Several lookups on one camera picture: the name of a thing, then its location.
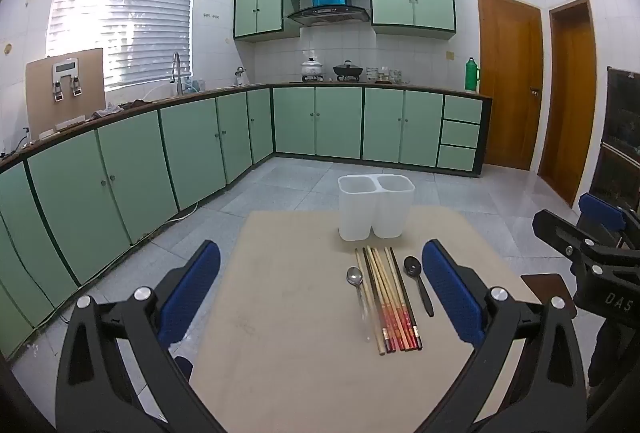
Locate dark brown chopstick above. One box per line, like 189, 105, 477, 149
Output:
362, 248, 386, 357

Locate dark glass-front cabinet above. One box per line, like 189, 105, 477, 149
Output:
590, 66, 640, 216

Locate wooden door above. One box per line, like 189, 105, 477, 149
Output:
537, 0, 599, 209
476, 0, 545, 172

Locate brown cardboard sheet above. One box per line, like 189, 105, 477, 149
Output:
26, 48, 107, 140

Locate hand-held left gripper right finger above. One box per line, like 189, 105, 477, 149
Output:
421, 239, 588, 433

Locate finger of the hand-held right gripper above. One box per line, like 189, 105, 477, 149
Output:
531, 210, 608, 266
578, 193, 640, 239

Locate row of glass jars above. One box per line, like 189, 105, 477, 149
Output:
365, 66, 404, 83

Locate black plastic spoon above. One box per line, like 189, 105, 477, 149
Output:
403, 256, 435, 318

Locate dark rags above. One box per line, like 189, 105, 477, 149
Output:
89, 99, 147, 120

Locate green lower kitchen cabinets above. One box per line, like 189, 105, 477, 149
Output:
0, 83, 493, 364

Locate green thermos flask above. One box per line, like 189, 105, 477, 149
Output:
464, 57, 481, 93

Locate black range hood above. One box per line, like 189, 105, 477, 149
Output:
286, 0, 372, 27

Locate white window blind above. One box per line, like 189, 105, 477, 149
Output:
47, 0, 198, 90

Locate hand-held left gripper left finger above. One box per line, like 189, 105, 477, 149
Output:
55, 240, 223, 433

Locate black red-tipped chopstick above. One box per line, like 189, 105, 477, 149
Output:
390, 248, 423, 350

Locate silver metal spoon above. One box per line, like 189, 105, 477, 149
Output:
346, 266, 370, 320

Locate chrome kitchen faucet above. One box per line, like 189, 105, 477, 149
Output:
171, 52, 184, 95

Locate white two-compartment utensil holder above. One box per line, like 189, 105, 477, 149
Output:
337, 174, 416, 241

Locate black wok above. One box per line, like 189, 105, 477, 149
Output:
333, 60, 365, 80

